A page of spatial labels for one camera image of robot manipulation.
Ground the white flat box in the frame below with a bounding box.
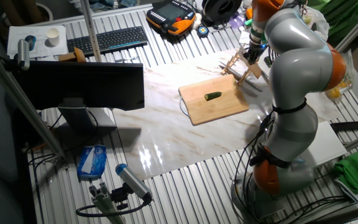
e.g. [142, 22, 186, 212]
[300, 120, 348, 169]

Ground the silver camera on pole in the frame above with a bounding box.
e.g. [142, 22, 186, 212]
[17, 39, 30, 71]

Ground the aluminium profile stub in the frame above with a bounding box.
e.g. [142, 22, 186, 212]
[88, 182, 127, 224]

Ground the black computer monitor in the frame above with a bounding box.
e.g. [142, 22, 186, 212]
[12, 60, 145, 135]

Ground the green cloth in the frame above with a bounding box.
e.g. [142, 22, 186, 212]
[333, 146, 358, 195]

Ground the black camera cable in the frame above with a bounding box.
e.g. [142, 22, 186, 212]
[75, 194, 154, 218]

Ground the white round bin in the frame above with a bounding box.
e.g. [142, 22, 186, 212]
[35, 2, 54, 21]

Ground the black keyboard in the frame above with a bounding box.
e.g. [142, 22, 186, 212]
[66, 26, 149, 58]

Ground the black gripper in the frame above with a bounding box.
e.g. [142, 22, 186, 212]
[244, 43, 266, 64]

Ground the wooden peg knife rack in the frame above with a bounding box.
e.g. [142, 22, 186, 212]
[220, 46, 256, 86]

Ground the white plastic bag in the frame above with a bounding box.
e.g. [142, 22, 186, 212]
[301, 6, 331, 41]

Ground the blue tissue pack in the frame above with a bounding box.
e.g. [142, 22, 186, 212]
[76, 144, 108, 181]

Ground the orange and black teach pendant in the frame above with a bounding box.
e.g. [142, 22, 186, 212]
[145, 0, 197, 36]

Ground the white rounded toy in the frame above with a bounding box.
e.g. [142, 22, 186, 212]
[192, 12, 203, 30]

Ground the purple plastic bag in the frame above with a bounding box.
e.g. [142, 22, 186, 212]
[228, 14, 247, 30]

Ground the upright aluminium post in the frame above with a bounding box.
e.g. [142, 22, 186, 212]
[79, 0, 103, 63]

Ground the pointed steel kitchen knife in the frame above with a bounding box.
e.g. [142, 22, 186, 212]
[218, 61, 264, 93]

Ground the black flat bar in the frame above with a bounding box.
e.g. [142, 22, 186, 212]
[330, 120, 358, 133]

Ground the brown cardboard piece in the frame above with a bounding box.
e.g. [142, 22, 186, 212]
[58, 46, 87, 62]

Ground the white paper sheet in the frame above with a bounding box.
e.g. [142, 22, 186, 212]
[6, 24, 70, 60]

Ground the slanted aluminium frame bar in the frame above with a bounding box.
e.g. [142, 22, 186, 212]
[0, 43, 67, 160]

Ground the green wrist mount plate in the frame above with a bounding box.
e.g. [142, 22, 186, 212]
[244, 18, 267, 43]

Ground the dark blue mouse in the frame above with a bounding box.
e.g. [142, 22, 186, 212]
[24, 35, 37, 52]

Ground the long aluminium bar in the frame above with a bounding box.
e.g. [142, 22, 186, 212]
[336, 2, 358, 53]

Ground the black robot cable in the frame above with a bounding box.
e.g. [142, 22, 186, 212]
[233, 113, 275, 218]

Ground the silver camera with blue cap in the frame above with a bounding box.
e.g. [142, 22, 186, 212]
[115, 163, 154, 202]

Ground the green curtain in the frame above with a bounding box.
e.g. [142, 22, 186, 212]
[306, 0, 358, 47]

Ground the wooden cutting board, metal handle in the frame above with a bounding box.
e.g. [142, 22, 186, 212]
[178, 73, 250, 126]

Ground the dark green cucumber piece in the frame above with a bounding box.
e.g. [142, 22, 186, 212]
[204, 91, 223, 101]

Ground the white paper cup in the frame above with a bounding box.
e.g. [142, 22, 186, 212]
[46, 27, 61, 47]

